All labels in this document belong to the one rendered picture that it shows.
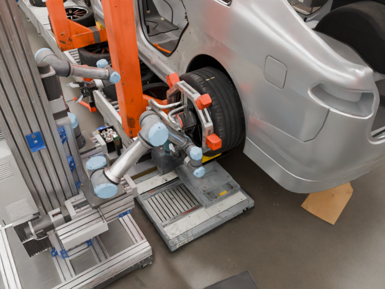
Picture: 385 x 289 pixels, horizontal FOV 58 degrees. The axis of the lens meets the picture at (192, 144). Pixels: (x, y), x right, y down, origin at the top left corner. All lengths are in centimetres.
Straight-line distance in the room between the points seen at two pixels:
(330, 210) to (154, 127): 197
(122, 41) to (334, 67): 143
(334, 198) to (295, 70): 177
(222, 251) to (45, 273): 129
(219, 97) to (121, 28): 81
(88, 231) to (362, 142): 159
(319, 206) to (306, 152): 131
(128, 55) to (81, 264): 150
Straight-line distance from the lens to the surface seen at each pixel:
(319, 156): 203
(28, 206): 224
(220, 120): 237
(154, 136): 182
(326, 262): 299
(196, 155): 210
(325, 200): 337
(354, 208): 341
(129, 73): 267
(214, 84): 245
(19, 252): 288
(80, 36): 460
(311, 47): 186
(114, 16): 248
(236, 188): 306
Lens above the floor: 242
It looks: 41 degrees down
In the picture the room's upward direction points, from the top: straight up
